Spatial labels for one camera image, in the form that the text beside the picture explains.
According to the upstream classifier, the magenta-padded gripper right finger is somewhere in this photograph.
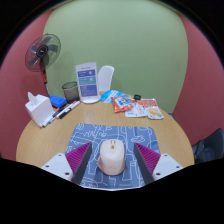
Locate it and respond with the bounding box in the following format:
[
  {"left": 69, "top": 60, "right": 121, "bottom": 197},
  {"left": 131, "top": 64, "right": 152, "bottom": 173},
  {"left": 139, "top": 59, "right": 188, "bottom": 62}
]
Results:
[{"left": 133, "top": 142, "right": 184, "bottom": 186}]

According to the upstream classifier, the white tissue box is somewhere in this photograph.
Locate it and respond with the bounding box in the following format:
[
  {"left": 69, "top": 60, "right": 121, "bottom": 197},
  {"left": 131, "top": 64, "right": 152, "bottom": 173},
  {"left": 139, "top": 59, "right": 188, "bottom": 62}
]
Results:
[{"left": 24, "top": 91, "right": 55, "bottom": 128}]

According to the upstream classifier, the blue white sign stand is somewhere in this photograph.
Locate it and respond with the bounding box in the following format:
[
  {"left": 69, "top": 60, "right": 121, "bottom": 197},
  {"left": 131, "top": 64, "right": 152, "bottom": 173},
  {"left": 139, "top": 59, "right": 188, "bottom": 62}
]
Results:
[{"left": 75, "top": 61, "right": 101, "bottom": 105}]

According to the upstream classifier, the blue whiteboard eraser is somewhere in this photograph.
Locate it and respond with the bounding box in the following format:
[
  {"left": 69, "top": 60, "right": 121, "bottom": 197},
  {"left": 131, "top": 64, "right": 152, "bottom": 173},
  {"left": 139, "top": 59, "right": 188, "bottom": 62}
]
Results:
[{"left": 49, "top": 95, "right": 68, "bottom": 109}]

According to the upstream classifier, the blue patterned mouse pad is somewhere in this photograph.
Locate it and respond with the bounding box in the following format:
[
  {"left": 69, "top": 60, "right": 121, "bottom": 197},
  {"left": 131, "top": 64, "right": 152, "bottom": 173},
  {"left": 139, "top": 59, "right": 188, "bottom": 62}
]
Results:
[{"left": 64, "top": 123, "right": 162, "bottom": 190}]

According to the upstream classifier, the black office chair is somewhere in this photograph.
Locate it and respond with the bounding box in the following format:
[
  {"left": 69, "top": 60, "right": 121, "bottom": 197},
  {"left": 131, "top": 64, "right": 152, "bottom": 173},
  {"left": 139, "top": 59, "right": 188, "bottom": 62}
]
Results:
[{"left": 191, "top": 128, "right": 224, "bottom": 164}]

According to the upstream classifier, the red-capped whiteboard marker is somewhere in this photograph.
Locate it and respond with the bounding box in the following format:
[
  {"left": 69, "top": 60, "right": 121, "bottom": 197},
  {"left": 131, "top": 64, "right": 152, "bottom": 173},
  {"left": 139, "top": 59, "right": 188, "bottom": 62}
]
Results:
[{"left": 46, "top": 105, "right": 69, "bottom": 125}]

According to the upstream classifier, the white snack packet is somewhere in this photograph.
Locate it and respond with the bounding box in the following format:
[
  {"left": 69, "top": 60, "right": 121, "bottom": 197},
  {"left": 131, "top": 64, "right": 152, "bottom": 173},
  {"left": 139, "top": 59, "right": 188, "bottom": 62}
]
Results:
[{"left": 124, "top": 98, "right": 165, "bottom": 120}]

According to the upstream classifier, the black-capped whiteboard marker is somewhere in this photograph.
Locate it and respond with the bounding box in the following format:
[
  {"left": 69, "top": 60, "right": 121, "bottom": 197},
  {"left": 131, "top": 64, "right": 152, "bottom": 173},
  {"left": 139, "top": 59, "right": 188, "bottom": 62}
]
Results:
[{"left": 40, "top": 113, "right": 58, "bottom": 129}]

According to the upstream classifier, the black mesh pen cup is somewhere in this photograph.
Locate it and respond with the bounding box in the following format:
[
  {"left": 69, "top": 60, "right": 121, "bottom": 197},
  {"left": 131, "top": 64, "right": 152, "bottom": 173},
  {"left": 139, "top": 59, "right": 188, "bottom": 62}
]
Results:
[{"left": 61, "top": 81, "right": 80, "bottom": 104}]

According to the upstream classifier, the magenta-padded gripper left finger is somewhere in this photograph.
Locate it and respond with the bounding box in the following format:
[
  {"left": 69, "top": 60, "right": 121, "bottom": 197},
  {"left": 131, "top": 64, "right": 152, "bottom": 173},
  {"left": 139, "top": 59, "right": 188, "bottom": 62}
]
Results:
[{"left": 39, "top": 141, "right": 93, "bottom": 185}]

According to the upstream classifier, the light blue snack packet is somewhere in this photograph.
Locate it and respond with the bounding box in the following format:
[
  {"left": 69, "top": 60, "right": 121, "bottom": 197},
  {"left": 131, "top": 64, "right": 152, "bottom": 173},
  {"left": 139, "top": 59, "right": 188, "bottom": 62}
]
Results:
[{"left": 99, "top": 89, "right": 129, "bottom": 104}]

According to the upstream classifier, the white chair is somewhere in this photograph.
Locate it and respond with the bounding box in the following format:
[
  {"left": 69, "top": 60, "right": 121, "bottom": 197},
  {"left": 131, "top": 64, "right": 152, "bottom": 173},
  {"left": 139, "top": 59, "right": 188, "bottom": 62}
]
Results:
[{"left": 97, "top": 65, "right": 115, "bottom": 94}]

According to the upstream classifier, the red-pole standing fan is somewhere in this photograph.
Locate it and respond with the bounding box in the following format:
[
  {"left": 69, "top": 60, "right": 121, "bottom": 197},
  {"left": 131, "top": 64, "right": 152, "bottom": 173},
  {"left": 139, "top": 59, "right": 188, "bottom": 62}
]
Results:
[{"left": 24, "top": 33, "right": 62, "bottom": 98}]

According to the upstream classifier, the red snack packet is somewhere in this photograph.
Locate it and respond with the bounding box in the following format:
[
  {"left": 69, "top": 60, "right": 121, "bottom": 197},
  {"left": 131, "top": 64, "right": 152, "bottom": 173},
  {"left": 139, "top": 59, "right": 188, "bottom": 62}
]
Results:
[{"left": 111, "top": 94, "right": 137, "bottom": 114}]

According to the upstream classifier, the black white whiteboard marker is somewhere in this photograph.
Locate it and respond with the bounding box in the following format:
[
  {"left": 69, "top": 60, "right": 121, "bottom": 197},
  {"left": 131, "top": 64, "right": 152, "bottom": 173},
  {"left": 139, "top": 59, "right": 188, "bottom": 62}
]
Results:
[{"left": 55, "top": 100, "right": 82, "bottom": 120}]

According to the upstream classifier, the cream computer mouse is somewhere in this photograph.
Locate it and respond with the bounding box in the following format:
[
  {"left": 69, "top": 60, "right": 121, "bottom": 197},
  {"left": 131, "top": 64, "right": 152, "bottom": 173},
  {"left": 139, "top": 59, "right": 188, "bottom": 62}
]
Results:
[{"left": 97, "top": 139, "right": 127, "bottom": 176}]

